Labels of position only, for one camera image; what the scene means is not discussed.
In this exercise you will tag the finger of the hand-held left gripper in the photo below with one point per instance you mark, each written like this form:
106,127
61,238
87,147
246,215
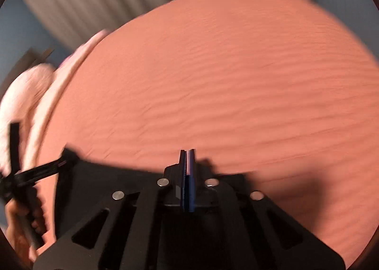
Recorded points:
44,170
15,145

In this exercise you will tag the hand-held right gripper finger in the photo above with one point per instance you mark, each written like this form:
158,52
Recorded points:
191,181
183,181

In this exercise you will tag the person's left hand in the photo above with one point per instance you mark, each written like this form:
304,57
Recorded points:
17,231

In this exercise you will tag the pink dotted pillow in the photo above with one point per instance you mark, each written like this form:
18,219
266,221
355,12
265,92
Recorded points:
23,95

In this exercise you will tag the dark grey headboard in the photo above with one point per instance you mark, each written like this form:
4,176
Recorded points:
35,55

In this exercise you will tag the light pink blanket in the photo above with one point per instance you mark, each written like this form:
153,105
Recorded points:
68,62

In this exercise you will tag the pink quilted bedspread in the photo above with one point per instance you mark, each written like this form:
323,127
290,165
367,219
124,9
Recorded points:
222,65

